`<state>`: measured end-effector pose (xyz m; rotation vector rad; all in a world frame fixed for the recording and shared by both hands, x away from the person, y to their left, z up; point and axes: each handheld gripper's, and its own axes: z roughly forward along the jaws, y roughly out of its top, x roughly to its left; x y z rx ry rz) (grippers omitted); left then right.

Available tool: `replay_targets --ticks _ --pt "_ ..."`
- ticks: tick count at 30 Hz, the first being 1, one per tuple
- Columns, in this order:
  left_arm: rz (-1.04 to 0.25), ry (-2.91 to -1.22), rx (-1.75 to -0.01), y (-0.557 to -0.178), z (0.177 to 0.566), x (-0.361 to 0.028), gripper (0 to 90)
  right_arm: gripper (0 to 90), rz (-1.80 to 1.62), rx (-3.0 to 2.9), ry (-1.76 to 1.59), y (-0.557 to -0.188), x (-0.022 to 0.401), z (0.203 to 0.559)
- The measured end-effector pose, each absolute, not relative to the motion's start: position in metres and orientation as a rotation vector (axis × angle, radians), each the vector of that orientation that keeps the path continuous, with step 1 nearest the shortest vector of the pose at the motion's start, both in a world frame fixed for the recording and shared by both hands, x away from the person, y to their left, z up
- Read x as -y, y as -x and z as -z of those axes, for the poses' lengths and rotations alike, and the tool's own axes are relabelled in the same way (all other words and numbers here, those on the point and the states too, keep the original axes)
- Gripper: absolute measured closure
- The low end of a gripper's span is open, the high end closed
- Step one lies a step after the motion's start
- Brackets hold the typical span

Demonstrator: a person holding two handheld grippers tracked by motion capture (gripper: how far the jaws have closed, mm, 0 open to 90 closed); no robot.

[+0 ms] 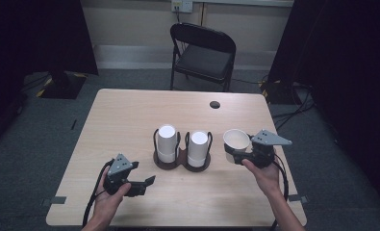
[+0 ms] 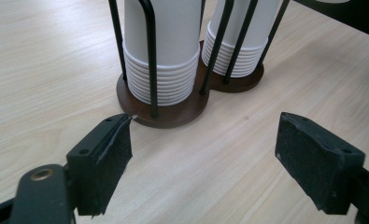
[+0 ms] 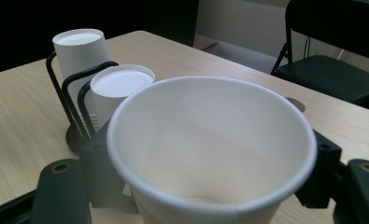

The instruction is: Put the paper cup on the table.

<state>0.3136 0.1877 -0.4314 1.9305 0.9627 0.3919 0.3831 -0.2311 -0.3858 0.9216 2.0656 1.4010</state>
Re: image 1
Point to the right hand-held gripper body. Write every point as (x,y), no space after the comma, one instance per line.
(264,150)

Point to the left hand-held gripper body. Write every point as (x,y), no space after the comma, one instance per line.
(118,170)

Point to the white paper cup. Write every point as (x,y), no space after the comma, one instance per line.
(237,139)

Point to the stack of white cups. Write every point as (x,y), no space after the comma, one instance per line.
(197,147)
(166,141)

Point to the person's right hand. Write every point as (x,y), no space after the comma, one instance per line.
(267,179)

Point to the person's left hand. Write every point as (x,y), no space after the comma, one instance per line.
(109,202)

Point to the black stand base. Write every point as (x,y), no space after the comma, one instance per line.
(279,93)
(62,85)

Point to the grey tape strip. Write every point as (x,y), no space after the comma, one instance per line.
(298,199)
(54,201)

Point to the black folding chair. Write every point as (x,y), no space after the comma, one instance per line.
(203,61)

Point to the dark curtain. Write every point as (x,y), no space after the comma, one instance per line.
(24,38)
(344,80)

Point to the white wall socket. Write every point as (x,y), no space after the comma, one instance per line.
(182,5)

